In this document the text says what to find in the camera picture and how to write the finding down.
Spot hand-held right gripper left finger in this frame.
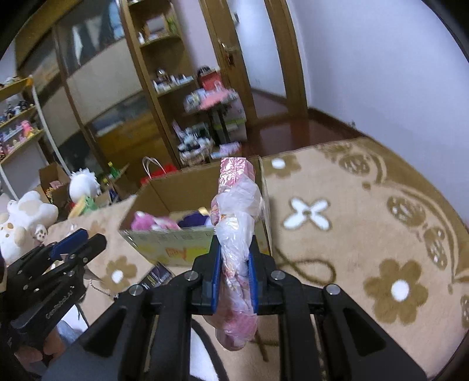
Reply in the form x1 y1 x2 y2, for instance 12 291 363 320
78 234 222 381

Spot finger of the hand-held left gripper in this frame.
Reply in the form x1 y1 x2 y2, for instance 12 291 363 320
51 229 89 257
60 234 108 271

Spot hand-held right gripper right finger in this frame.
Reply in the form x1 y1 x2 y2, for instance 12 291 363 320
247 234 427 381

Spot pink plastic-wrapped plush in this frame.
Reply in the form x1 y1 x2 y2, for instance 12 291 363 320
205 156 264 350

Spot dark purple plush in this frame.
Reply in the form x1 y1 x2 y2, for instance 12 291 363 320
178 210 213 228

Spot pink white plush toy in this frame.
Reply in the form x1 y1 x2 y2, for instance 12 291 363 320
131 210 182 231

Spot person's left hand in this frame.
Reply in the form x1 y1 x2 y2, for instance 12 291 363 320
15 326 70 369

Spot yellow green frog toy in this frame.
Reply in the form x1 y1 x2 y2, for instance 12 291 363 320
68 196 98 220

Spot large white bear plush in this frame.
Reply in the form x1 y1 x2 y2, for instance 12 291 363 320
0 190 59 264

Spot white round plush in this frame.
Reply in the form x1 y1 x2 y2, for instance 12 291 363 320
69 168 101 202

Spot black tissue packet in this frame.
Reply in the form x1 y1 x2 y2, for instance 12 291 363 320
137 262 173 290

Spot brown cardboard box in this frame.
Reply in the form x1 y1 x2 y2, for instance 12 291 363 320
99 165 132 206
38 163 72 209

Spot grey clothing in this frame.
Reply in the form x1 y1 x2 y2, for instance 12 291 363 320
37 322 111 381

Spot white black cloth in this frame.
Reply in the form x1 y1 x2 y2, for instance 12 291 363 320
188 319 228 381

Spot beige floral blanket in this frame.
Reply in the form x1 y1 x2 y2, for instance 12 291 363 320
47 137 469 381

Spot red paper bag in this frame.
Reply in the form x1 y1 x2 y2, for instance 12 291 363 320
139 157 180 186

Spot lace-trimmed basket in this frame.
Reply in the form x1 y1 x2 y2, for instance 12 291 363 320
179 147 213 167

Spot rows of small figurines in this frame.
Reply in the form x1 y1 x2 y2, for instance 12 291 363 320
0 99 41 154

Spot black white striped plush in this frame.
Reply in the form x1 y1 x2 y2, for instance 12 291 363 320
178 125 213 151

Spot clear plastic storage bin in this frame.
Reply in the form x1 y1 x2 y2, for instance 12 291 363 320
220 106 247 143

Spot small side table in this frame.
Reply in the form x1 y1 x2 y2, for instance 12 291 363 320
183 88 246 147

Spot wooden corner shelf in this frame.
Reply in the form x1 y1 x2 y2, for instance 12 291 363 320
121 0 220 169

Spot yellow white display shelf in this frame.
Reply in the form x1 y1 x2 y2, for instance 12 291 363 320
0 75 70 198

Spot pink papers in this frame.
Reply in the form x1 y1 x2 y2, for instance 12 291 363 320
200 90 239 110

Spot wooden wardrobe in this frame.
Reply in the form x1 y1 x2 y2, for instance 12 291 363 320
16 0 162 176

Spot red box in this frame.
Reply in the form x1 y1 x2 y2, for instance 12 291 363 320
198 66 222 92

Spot wooden door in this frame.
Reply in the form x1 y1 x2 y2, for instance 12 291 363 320
200 0 309 127

